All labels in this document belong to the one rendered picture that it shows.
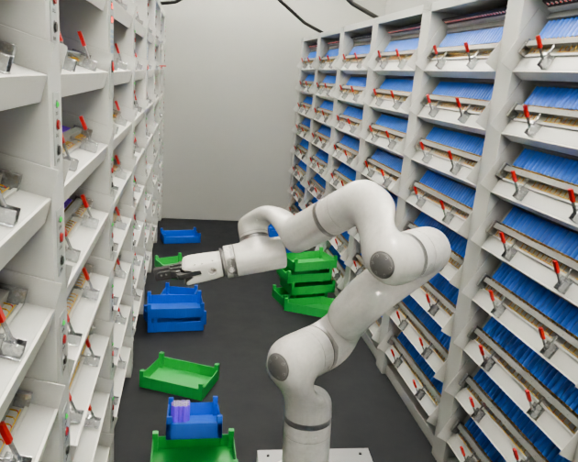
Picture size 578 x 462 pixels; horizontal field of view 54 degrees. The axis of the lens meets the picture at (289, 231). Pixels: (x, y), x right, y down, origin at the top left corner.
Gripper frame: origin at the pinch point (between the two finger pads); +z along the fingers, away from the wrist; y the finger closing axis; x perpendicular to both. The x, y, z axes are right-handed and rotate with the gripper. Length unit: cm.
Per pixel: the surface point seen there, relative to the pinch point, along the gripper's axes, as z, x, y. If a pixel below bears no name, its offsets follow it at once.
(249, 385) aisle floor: -17, -93, 92
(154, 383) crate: 23, -81, 89
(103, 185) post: 14.8, 19.1, 30.3
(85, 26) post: 10, 62, 30
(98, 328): 25.9, -24.8, 30.0
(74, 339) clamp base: 20.3, -6.6, -15.3
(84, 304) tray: 22.0, -7.2, 6.8
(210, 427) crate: -1, -76, 42
